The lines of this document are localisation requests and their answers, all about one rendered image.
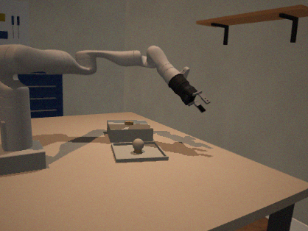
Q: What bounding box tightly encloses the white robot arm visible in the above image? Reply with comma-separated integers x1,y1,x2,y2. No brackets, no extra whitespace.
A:
0,44,174,152

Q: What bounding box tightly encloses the grey ball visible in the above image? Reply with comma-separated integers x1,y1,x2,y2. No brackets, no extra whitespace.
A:
133,138,144,150

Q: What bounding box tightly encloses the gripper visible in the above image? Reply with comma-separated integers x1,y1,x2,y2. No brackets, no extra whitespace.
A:
163,67,211,113

